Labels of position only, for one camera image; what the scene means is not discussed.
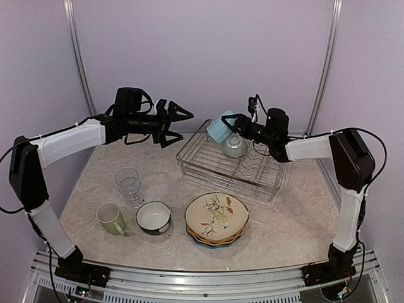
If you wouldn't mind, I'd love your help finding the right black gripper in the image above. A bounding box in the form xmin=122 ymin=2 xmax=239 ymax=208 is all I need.
xmin=223 ymin=112 xmax=276 ymax=145

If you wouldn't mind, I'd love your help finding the aluminium front rail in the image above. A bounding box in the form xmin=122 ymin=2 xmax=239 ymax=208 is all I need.
xmin=21 ymin=249 xmax=389 ymax=303

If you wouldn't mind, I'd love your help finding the metal wire dish rack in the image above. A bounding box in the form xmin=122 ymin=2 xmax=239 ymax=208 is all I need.
xmin=176 ymin=119 xmax=287 ymax=208

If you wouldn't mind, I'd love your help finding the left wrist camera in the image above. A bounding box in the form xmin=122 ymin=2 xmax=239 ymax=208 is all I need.
xmin=151 ymin=99 xmax=167 ymax=116

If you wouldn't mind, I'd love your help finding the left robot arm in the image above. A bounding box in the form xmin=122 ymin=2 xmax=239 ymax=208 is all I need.
xmin=9 ymin=87 xmax=194 ymax=281

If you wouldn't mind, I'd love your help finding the light blue faceted cup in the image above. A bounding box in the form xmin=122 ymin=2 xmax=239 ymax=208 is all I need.
xmin=207 ymin=110 xmax=234 ymax=144

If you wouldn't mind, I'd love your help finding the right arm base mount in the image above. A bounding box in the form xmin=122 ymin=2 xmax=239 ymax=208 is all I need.
xmin=301 ymin=262 xmax=357 ymax=287

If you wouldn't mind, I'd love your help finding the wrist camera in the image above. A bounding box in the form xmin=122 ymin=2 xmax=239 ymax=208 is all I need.
xmin=151 ymin=99 xmax=167 ymax=116
xmin=247 ymin=97 xmax=259 ymax=122

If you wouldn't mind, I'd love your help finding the green mug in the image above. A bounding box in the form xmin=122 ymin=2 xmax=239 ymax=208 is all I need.
xmin=95 ymin=202 xmax=128 ymax=236

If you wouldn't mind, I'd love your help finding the blue dotted plate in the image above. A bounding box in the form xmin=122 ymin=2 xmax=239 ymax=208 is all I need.
xmin=187 ymin=230 xmax=244 ymax=248

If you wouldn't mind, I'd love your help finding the beige plate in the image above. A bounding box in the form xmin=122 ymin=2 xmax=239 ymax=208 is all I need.
xmin=184 ymin=193 xmax=249 ymax=229

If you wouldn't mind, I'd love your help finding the corner aluminium post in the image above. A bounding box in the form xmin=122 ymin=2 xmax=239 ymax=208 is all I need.
xmin=305 ymin=0 xmax=343 ymax=135
xmin=62 ymin=0 xmax=97 ymax=116

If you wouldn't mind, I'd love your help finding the clear glass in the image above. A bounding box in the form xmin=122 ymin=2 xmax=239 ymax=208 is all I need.
xmin=115 ymin=167 xmax=141 ymax=194
xmin=119 ymin=183 xmax=144 ymax=208

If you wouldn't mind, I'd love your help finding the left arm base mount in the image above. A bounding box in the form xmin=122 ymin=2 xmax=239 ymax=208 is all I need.
xmin=55 ymin=263 xmax=110 ymax=288

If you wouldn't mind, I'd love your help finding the right corner aluminium post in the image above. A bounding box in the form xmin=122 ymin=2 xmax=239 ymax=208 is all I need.
xmin=305 ymin=0 xmax=343 ymax=135

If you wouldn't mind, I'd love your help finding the dark blue bowl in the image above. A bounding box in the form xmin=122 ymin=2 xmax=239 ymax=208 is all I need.
xmin=136 ymin=201 xmax=171 ymax=235

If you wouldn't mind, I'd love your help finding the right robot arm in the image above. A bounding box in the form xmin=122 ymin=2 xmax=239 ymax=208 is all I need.
xmin=221 ymin=108 xmax=376 ymax=280

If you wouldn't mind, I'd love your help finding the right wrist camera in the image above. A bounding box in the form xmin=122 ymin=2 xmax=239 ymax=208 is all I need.
xmin=247 ymin=97 xmax=259 ymax=122

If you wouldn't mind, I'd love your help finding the left corner aluminium post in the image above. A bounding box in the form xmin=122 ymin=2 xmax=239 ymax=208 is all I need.
xmin=62 ymin=0 xmax=97 ymax=116

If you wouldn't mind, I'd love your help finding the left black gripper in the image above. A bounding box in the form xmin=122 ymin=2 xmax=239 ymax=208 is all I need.
xmin=126 ymin=100 xmax=193 ymax=148

